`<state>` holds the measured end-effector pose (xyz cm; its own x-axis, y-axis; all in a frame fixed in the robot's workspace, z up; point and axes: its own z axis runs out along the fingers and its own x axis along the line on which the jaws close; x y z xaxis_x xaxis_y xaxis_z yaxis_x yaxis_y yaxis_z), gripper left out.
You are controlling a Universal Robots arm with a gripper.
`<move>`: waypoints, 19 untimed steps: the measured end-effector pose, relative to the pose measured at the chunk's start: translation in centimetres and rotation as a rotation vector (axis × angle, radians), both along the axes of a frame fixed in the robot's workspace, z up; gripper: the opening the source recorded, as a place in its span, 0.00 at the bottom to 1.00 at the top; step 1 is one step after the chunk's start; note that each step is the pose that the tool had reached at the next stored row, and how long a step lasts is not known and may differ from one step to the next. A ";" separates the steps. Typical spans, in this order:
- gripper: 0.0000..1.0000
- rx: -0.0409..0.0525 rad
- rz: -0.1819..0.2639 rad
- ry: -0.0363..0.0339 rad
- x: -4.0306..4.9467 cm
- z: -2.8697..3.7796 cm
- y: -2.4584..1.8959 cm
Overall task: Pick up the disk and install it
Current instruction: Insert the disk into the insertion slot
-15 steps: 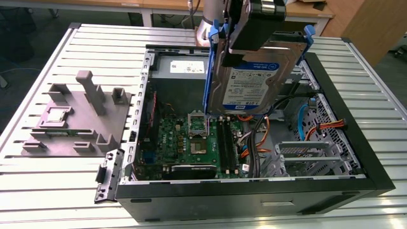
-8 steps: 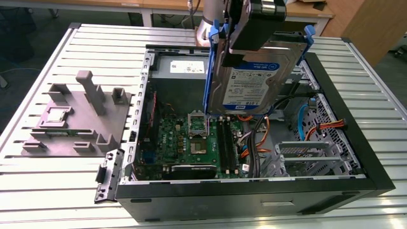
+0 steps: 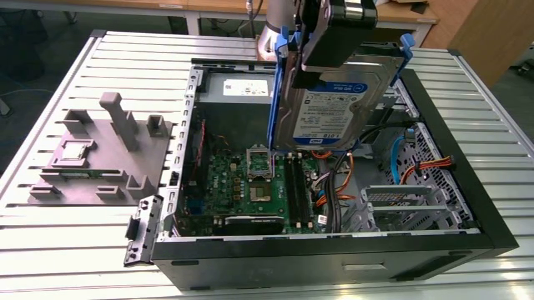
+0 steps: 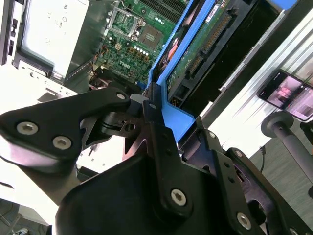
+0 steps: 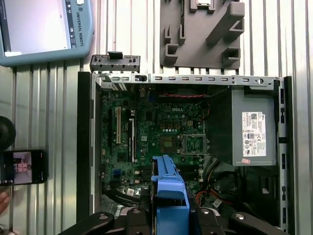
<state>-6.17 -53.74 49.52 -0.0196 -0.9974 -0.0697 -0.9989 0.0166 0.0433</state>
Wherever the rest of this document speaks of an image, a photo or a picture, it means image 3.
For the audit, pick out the hard disk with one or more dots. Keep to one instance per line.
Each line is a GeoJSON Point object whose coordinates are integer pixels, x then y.
{"type": "Point", "coordinates": [329, 115]}

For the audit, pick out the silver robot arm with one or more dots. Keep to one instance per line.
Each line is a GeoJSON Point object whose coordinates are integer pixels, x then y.
{"type": "Point", "coordinates": [267, 43]}

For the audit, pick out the metal disk bay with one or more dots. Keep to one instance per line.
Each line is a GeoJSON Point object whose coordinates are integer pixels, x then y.
{"type": "Point", "coordinates": [400, 207]}

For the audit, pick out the wooden desk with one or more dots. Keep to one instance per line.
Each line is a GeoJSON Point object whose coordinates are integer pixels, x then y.
{"type": "Point", "coordinates": [416, 17]}

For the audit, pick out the metal optical drive cage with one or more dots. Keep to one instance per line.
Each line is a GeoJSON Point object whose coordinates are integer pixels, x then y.
{"type": "Point", "coordinates": [396, 103]}

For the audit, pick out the grey power supply unit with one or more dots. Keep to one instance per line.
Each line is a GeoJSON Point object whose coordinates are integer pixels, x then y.
{"type": "Point", "coordinates": [237, 122]}

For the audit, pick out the brown wooden cabinet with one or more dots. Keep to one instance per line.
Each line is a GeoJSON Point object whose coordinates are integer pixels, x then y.
{"type": "Point", "coordinates": [491, 37]}

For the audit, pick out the metal locking lever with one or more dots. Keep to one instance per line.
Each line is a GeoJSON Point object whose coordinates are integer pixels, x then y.
{"type": "Point", "coordinates": [272, 167]}

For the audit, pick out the black RAM slot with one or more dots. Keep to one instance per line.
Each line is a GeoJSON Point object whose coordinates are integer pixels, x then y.
{"type": "Point", "coordinates": [304, 190]}
{"type": "Point", "coordinates": [292, 190]}

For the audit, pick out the CPU socket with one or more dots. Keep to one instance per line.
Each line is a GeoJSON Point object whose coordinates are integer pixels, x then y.
{"type": "Point", "coordinates": [259, 193]}

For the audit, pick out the green motherboard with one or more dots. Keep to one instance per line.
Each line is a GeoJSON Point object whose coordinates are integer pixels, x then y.
{"type": "Point", "coordinates": [220, 187]}

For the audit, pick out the black graphics card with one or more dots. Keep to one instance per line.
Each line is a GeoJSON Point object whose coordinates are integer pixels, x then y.
{"type": "Point", "coordinates": [249, 223]}

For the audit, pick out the grey parts rack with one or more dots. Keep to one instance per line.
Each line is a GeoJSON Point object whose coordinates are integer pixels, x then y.
{"type": "Point", "coordinates": [112, 156]}

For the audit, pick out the silver CPU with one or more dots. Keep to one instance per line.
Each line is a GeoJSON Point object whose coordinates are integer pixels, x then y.
{"type": "Point", "coordinates": [74, 150]}

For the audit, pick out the black PC case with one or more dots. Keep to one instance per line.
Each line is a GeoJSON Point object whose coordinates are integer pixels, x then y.
{"type": "Point", "coordinates": [291, 259]}

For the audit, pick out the green RAM stick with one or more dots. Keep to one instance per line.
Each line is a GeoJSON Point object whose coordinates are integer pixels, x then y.
{"type": "Point", "coordinates": [81, 174]}

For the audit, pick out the grey hinged case bracket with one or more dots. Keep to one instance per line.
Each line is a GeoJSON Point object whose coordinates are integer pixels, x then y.
{"type": "Point", "coordinates": [145, 237]}

